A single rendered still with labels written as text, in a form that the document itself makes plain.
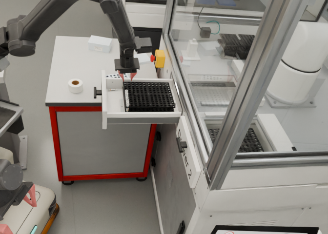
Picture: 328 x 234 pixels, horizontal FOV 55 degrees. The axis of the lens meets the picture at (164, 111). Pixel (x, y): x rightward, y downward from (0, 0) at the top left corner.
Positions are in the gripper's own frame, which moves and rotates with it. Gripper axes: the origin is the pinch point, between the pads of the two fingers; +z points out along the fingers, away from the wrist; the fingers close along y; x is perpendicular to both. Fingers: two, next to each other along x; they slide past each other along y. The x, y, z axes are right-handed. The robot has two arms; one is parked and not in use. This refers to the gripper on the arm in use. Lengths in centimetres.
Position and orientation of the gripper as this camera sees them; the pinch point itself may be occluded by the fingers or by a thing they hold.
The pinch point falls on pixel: (127, 79)
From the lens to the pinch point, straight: 139.9
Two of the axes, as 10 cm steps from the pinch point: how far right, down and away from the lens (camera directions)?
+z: -0.7, 6.5, 7.6
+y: -9.8, 0.9, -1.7
